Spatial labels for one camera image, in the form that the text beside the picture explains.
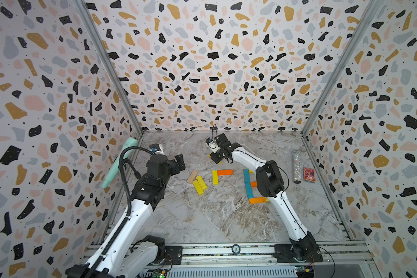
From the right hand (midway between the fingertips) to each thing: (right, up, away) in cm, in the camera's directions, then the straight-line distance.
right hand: (215, 155), depth 108 cm
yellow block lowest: (0, -13, -10) cm, 16 cm away
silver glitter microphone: (+47, -10, -8) cm, 49 cm away
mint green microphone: (-34, +7, -36) cm, 50 cm away
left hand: (-17, 0, -30) cm, 35 cm away
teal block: (+18, -19, -16) cm, 31 cm away
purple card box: (+54, -11, -8) cm, 56 cm away
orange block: (+6, -9, -8) cm, 13 cm away
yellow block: (+3, -4, -9) cm, 10 cm away
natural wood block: (-13, -11, -10) cm, 20 cm away
